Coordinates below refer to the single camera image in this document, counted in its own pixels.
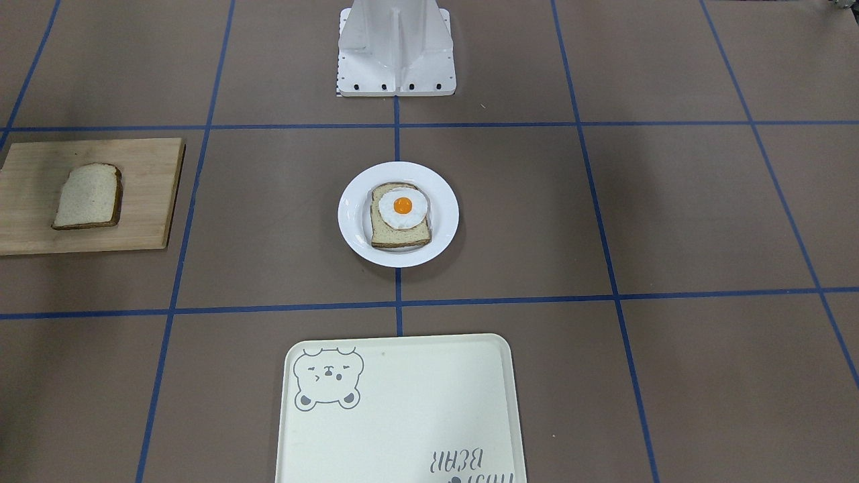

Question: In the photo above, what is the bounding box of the bread slice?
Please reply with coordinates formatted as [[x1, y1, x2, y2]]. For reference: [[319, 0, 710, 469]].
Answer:
[[51, 163, 123, 231], [369, 182, 432, 250]]

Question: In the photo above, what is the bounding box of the white round plate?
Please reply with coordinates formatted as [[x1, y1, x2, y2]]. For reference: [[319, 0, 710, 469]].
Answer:
[[338, 162, 459, 267]]

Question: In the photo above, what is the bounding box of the bread slice on plate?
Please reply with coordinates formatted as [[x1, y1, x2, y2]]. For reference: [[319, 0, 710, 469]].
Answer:
[[369, 182, 432, 250]]

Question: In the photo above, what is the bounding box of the fried egg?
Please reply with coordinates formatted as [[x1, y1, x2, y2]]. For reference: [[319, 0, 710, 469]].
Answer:
[[378, 187, 429, 230]]

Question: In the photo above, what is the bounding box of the cream bear tray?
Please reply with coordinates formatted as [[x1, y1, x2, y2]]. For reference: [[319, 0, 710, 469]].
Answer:
[[275, 333, 527, 482]]

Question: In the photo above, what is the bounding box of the wooden cutting board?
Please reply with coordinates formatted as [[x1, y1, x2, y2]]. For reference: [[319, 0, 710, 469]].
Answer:
[[1, 138, 185, 256]]

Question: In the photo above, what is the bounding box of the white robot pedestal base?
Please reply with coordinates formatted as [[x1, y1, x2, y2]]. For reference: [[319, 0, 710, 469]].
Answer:
[[336, 1, 457, 97]]

